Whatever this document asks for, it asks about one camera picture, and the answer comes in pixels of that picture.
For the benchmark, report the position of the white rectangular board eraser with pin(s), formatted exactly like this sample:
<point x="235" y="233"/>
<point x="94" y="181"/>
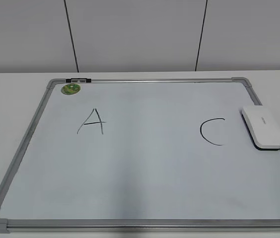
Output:
<point x="262" y="126"/>

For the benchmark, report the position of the round green sticker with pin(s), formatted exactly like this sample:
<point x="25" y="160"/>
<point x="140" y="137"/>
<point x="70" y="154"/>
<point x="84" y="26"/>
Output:
<point x="70" y="89"/>

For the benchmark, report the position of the black silver hanging clip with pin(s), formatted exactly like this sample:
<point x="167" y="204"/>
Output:
<point x="78" y="80"/>

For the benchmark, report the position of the white board with grey frame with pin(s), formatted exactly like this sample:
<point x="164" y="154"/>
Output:
<point x="140" y="155"/>

